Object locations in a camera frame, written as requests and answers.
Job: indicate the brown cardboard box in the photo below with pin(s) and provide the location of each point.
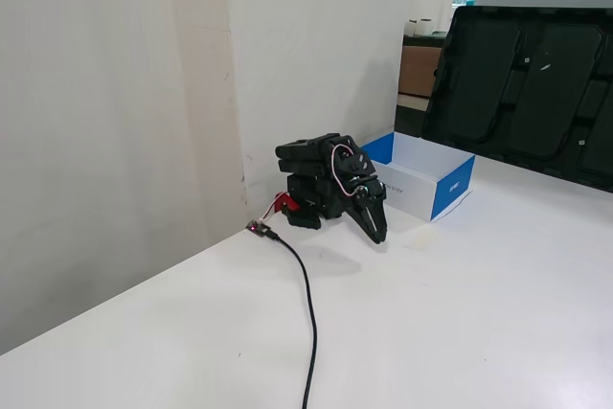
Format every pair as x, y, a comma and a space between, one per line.
419, 71

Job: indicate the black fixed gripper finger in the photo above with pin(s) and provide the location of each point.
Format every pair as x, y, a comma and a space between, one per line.
363, 224

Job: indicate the black plastic tray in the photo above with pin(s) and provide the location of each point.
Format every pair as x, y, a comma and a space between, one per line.
517, 93

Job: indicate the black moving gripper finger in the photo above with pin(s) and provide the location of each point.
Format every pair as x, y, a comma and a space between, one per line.
376, 212

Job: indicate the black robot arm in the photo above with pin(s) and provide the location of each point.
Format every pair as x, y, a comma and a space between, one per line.
306, 174

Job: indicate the white and blue box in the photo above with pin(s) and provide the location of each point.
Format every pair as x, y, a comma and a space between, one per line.
431, 174

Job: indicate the small controller board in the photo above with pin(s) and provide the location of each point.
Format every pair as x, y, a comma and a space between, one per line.
261, 229

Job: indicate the white cup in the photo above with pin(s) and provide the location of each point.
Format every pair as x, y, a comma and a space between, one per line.
412, 28
426, 27

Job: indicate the red clamp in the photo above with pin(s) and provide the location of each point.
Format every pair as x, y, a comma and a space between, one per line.
282, 202

